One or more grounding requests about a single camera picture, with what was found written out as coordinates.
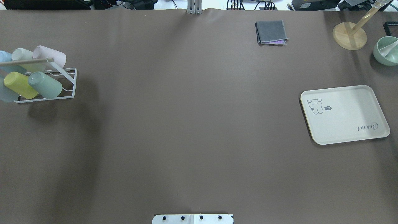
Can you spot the cream rabbit tray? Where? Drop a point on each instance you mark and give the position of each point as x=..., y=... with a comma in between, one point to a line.
x=343, y=114

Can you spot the green cup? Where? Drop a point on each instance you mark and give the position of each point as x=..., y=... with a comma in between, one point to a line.
x=46, y=86

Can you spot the wooden cup tree stand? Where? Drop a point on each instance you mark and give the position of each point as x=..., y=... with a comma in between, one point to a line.
x=352, y=36

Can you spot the pink cup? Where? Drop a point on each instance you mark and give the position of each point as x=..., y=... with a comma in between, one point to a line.
x=41, y=52

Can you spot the yellow cup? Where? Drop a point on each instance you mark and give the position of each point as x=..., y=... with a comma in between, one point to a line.
x=18, y=83

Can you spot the cream cup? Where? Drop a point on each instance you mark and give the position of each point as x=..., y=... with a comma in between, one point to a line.
x=21, y=54

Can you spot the light blue cup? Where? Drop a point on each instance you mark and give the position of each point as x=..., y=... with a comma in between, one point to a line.
x=7, y=57

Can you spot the grey folded cloth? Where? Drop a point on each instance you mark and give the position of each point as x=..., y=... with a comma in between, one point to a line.
x=271, y=32

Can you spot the white ceramic spoon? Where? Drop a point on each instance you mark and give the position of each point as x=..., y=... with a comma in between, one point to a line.
x=386, y=50

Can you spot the green bowl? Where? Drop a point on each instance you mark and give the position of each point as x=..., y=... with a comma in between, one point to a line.
x=391, y=59

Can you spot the aluminium frame post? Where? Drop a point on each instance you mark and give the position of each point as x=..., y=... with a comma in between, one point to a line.
x=194, y=7

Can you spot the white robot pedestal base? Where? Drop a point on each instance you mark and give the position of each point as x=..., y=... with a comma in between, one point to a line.
x=193, y=219

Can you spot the white wire cup rack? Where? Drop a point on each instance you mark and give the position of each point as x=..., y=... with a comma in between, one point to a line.
x=67, y=78

